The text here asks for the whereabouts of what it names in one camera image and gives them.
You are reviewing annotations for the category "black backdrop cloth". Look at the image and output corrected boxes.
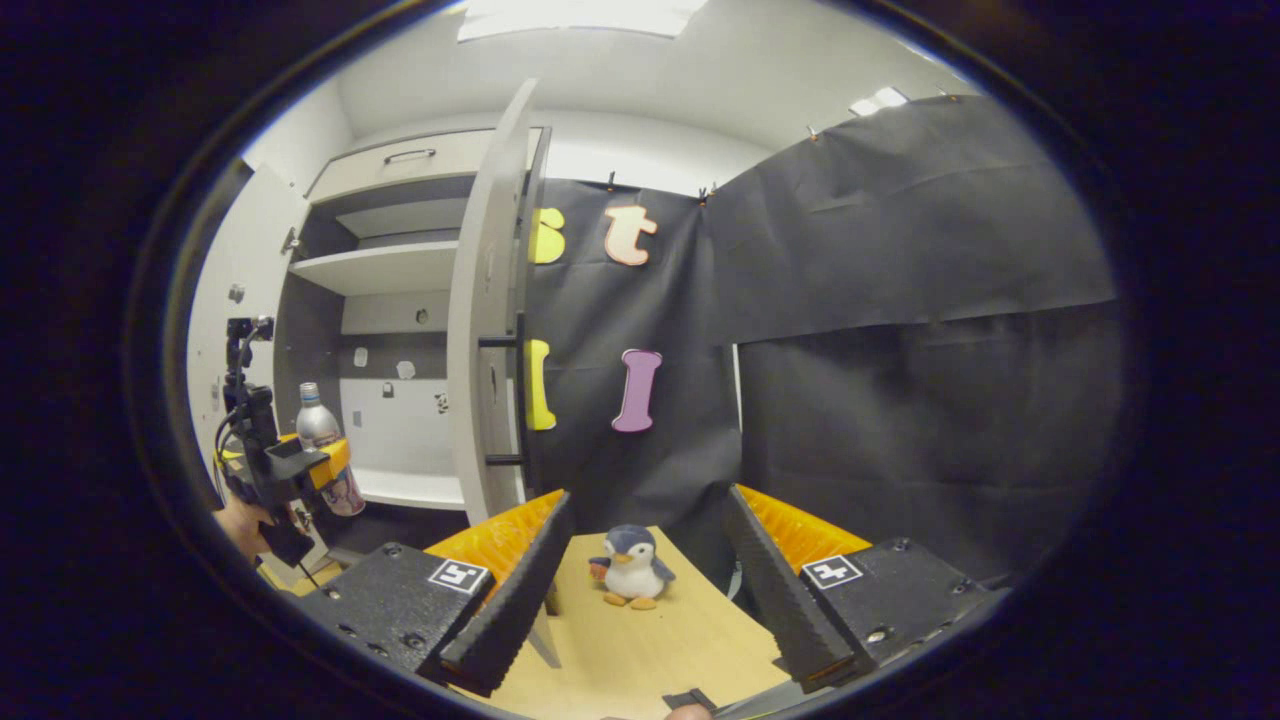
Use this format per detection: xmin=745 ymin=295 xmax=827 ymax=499
xmin=520 ymin=95 xmax=1123 ymax=593

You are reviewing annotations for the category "small ceiling light panel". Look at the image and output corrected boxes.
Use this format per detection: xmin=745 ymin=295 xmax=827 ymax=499
xmin=848 ymin=86 xmax=911 ymax=118

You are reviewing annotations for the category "large ceiling light panel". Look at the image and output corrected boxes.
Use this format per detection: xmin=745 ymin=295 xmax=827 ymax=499
xmin=458 ymin=0 xmax=709 ymax=43

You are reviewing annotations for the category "white cabinet door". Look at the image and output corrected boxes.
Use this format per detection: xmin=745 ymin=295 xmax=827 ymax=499
xmin=447 ymin=78 xmax=563 ymax=669
xmin=187 ymin=160 xmax=341 ymax=597

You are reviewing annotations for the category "penguin plush toy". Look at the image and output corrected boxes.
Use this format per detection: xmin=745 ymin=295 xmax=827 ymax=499
xmin=588 ymin=524 xmax=678 ymax=611

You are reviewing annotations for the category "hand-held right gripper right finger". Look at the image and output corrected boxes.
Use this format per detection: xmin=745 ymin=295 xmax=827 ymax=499
xmin=722 ymin=486 xmax=991 ymax=696

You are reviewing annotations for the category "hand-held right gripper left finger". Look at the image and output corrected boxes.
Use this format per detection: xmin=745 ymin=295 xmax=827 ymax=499
xmin=300 ymin=488 xmax=576 ymax=699

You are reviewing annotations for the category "silver bottle with purple label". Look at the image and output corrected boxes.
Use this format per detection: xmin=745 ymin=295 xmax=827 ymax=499
xmin=296 ymin=382 xmax=367 ymax=519

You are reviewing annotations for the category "white cabinet with grey interior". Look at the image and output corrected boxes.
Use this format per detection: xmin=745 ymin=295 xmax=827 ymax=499
xmin=272 ymin=128 xmax=547 ymax=547

